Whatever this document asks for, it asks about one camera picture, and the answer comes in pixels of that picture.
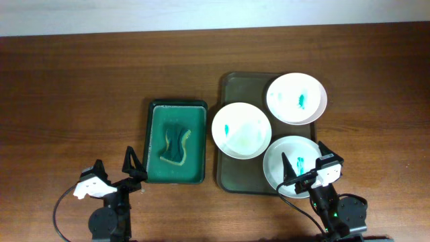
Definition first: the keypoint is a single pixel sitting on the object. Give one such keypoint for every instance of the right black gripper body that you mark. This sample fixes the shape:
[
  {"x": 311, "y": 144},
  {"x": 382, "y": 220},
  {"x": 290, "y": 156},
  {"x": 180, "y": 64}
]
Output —
[{"x": 304, "y": 183}]

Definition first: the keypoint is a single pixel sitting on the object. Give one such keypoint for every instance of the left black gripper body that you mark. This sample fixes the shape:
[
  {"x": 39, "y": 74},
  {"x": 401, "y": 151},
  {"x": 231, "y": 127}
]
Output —
[{"x": 121, "y": 199}]

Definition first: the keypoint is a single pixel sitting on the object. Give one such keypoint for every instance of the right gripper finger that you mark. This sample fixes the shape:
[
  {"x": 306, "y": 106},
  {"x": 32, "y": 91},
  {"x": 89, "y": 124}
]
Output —
[
  {"x": 289, "y": 172},
  {"x": 328, "y": 156}
]

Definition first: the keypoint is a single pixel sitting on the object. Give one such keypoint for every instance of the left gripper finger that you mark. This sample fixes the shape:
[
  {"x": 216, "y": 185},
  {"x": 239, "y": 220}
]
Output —
[
  {"x": 97, "y": 170},
  {"x": 131, "y": 162}
]

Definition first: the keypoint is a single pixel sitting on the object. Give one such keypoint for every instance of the white plate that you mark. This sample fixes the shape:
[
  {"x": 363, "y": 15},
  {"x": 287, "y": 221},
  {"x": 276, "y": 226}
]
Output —
[
  {"x": 241, "y": 130},
  {"x": 296, "y": 99},
  {"x": 301, "y": 153}
]

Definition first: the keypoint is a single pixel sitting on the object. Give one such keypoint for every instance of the green yellow sponge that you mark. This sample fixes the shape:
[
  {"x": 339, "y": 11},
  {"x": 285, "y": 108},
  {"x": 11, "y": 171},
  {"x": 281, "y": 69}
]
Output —
[{"x": 176, "y": 137}]

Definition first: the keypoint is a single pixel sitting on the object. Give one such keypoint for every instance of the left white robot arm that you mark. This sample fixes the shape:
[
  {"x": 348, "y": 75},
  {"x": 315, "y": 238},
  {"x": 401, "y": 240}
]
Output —
[{"x": 111, "y": 222}]

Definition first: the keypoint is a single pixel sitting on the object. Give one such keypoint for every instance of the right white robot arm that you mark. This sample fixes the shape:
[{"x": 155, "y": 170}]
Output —
[{"x": 342, "y": 215}]

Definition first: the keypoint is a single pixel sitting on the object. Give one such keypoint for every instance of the dark grey serving tray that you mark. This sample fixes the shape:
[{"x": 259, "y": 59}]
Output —
[{"x": 247, "y": 176}]

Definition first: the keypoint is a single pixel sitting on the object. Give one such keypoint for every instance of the green water tray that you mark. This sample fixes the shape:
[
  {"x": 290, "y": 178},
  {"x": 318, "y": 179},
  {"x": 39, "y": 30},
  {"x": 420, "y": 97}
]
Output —
[{"x": 190, "y": 113}]

